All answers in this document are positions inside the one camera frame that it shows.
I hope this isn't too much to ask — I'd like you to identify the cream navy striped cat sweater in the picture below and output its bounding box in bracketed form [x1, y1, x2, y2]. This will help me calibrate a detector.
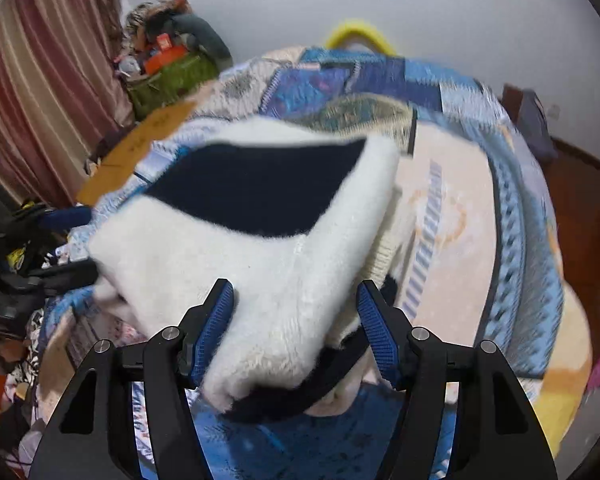
[88, 117, 400, 413]

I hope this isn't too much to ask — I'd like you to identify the pile of colourful clothes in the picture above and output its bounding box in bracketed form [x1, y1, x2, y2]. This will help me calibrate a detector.
[121, 0, 193, 53]

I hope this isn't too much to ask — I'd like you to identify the yellow orange fleece blanket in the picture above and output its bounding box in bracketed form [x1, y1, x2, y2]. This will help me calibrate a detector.
[532, 221, 593, 457]

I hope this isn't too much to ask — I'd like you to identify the wooden folding lap desk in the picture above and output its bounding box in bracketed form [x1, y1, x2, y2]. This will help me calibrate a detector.
[76, 101, 196, 206]

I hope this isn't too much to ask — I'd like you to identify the striped red beige curtain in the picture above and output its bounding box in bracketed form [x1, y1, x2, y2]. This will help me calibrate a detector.
[0, 0, 133, 207]

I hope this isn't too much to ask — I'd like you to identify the green fabric storage bin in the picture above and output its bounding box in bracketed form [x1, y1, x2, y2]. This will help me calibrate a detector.
[126, 53, 219, 120]

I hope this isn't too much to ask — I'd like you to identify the blue patchwork bed quilt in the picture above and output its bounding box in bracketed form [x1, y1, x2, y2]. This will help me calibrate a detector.
[30, 48, 564, 479]

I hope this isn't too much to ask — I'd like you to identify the orange box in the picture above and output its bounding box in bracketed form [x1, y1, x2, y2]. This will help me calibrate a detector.
[144, 32, 188, 75]

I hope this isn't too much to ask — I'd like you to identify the grey bag on floor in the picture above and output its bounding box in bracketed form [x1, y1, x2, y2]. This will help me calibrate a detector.
[501, 84, 558, 165]

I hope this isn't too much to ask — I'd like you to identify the yellow curved foam tube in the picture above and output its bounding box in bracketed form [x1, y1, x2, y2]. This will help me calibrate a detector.
[325, 20, 398, 56]

